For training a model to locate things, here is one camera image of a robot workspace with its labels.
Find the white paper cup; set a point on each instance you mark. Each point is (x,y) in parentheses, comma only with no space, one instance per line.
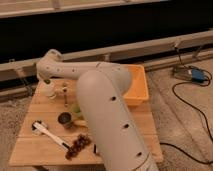
(49,90)

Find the striped brush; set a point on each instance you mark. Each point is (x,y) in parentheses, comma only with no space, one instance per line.
(95,150)

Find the orange plastic bin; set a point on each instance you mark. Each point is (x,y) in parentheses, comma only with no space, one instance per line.
(138,91)

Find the bunch of red grapes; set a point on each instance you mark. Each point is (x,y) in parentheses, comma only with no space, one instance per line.
(79,144)

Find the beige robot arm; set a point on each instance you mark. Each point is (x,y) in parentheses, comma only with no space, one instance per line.
(100,87)

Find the wooden table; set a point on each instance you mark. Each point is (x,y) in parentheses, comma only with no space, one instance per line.
(31,149)

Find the green cup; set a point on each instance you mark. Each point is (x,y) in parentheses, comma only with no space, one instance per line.
(76,110)

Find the blue power box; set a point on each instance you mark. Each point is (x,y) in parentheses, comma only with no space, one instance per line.
(189,74)

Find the white handled spatula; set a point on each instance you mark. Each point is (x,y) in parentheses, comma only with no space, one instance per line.
(55,138)

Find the yellow banana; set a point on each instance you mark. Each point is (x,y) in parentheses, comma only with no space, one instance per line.
(80,123)

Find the dark metal can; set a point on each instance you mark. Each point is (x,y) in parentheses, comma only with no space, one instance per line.
(65,119)

